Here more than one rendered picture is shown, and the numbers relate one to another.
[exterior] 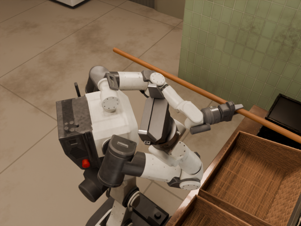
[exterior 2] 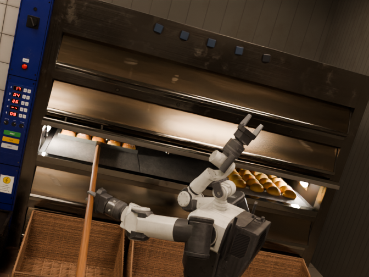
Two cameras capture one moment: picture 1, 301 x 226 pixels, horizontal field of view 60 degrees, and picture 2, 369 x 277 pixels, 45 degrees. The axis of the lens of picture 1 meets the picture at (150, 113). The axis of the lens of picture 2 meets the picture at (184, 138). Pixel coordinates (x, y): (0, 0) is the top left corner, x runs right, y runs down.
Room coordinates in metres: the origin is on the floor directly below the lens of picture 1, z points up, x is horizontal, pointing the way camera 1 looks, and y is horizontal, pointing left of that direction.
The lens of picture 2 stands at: (2.21, 1.12, 2.03)
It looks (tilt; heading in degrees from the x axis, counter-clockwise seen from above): 12 degrees down; 220
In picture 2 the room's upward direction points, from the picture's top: 15 degrees clockwise
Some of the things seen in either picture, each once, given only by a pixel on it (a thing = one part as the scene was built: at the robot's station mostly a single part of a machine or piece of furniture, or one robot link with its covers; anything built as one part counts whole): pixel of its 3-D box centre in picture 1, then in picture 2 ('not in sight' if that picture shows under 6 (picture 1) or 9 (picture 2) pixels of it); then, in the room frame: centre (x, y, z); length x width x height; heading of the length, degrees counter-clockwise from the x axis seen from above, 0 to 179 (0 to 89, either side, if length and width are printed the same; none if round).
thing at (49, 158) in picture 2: not in sight; (185, 186); (0.12, -0.50, 1.16); 1.80 x 0.06 x 0.04; 142
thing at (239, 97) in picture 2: not in sight; (214, 87); (0.13, -0.48, 1.80); 1.79 x 0.11 x 0.19; 142
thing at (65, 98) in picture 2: not in sight; (202, 129); (0.13, -0.48, 1.54); 1.79 x 0.11 x 0.19; 142
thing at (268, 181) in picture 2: not in sight; (253, 175); (-0.60, -0.47, 1.21); 0.61 x 0.48 x 0.06; 52
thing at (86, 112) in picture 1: (100, 131); (222, 242); (0.69, 0.22, 1.26); 0.34 x 0.30 x 0.36; 17
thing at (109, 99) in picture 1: (108, 96); (223, 192); (0.70, 0.16, 1.46); 0.10 x 0.07 x 0.09; 17
